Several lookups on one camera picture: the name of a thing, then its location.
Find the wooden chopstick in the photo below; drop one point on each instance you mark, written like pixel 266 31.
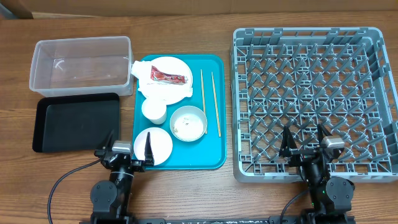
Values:
pixel 216 105
pixel 203 97

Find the black plastic tray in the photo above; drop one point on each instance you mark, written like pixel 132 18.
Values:
pixel 75 123

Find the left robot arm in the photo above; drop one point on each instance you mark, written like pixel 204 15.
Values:
pixel 110 198

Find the red sauce packet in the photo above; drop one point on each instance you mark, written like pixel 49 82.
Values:
pixel 158 76

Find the white cup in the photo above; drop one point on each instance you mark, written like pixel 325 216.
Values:
pixel 154 110

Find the grey dishwasher rack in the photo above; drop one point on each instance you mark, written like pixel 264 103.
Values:
pixel 300 77

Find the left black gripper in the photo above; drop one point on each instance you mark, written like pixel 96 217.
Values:
pixel 148 158

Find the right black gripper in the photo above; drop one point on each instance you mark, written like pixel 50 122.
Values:
pixel 288 149

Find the left wooden chopstick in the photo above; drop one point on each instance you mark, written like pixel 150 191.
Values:
pixel 203 97

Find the white napkin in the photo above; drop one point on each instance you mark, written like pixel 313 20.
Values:
pixel 146 73

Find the right wooden chopstick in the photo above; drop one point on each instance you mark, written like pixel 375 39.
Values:
pixel 216 105

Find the teal serving tray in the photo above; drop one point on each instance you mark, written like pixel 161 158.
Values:
pixel 209 152

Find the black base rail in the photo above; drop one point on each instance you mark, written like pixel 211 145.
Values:
pixel 270 220

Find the large white plate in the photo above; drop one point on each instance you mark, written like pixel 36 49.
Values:
pixel 166 93

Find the clear plastic waste bin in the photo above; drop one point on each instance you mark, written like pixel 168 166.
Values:
pixel 81 66

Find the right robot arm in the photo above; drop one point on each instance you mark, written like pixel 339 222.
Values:
pixel 331 196

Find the grey bowl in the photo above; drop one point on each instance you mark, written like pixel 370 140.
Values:
pixel 187 110

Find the cooked rice pile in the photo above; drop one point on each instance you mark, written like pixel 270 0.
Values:
pixel 188 127

